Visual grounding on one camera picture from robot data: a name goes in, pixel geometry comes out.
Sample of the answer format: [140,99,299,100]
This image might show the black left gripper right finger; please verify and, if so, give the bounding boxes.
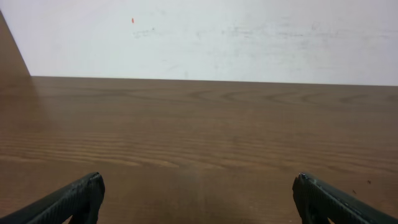
[292,172,397,224]

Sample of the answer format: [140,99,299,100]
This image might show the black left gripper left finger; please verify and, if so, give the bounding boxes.
[1,172,105,224]

